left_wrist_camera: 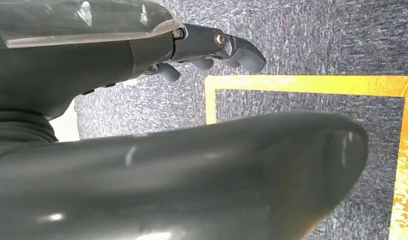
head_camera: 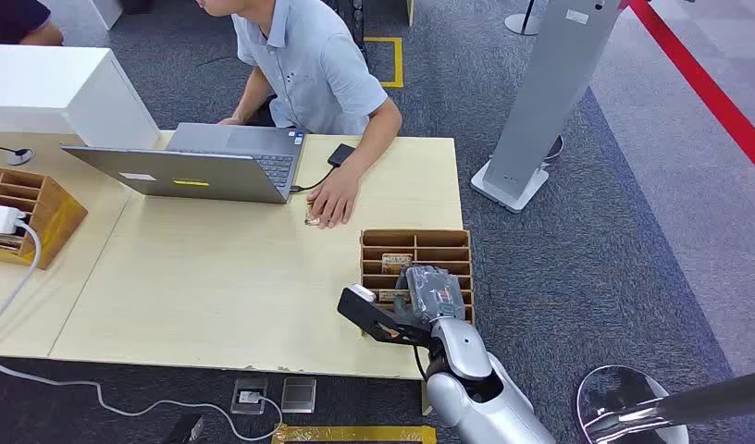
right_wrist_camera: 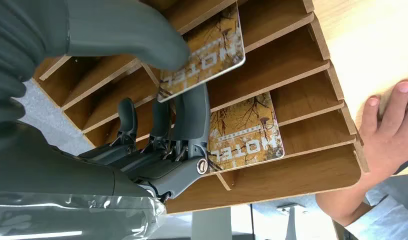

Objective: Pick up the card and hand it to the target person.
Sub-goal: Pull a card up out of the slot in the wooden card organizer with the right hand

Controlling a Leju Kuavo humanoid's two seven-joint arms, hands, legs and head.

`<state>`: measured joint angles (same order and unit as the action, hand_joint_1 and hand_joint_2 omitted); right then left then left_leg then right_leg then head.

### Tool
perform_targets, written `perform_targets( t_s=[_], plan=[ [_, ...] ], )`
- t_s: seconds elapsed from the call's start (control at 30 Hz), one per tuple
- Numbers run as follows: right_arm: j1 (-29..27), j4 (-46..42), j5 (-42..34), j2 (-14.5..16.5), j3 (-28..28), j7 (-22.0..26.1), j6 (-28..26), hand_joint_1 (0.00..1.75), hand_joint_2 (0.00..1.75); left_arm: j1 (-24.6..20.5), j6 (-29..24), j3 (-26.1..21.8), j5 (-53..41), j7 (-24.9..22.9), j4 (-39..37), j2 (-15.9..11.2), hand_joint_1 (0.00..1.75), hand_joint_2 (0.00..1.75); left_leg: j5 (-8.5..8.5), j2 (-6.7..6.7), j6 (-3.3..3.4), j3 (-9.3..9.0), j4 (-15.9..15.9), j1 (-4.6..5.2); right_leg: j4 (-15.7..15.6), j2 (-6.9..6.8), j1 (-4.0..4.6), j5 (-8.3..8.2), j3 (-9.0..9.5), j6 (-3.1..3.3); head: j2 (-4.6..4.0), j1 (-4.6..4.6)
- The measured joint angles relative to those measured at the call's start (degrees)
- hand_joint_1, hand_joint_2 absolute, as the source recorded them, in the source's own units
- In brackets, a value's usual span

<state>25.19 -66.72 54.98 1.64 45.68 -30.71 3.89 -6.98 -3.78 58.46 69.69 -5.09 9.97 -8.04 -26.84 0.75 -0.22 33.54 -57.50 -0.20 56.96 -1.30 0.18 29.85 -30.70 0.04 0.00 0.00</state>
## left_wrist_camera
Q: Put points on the yellow floor marking tape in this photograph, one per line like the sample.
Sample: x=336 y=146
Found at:
x=290 y=83

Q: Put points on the ribbed grey left arm sleeve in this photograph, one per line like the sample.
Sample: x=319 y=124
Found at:
x=18 y=127

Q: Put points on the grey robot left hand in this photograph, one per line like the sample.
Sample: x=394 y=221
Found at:
x=74 y=63

